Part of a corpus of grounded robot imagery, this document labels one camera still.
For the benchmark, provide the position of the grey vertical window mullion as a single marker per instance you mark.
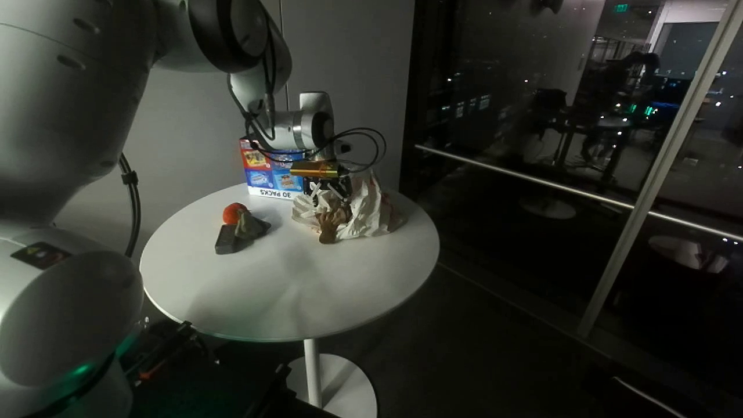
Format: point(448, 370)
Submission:
point(657, 171)

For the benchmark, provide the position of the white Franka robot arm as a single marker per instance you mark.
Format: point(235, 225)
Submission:
point(60, 117)

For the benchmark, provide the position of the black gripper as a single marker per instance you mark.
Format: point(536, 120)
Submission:
point(328, 158)

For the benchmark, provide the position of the blue snack variety box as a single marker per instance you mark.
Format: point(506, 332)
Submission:
point(262, 175)

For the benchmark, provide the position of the white table pedestal base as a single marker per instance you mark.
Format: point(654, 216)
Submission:
point(340, 384)

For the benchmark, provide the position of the orange toy tomato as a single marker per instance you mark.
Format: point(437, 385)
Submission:
point(232, 211)

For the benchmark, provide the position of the white plastic bag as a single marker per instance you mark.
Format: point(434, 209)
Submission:
point(362, 204)

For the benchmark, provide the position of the green exit sign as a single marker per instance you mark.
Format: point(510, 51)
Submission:
point(621, 8)

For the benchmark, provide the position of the dark green cloth toy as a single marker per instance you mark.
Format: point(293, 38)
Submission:
point(243, 233)

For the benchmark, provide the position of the grey horizontal window rail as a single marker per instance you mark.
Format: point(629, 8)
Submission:
point(542, 182)

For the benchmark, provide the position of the yellow wrist camera box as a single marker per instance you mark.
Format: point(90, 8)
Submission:
point(308, 171)

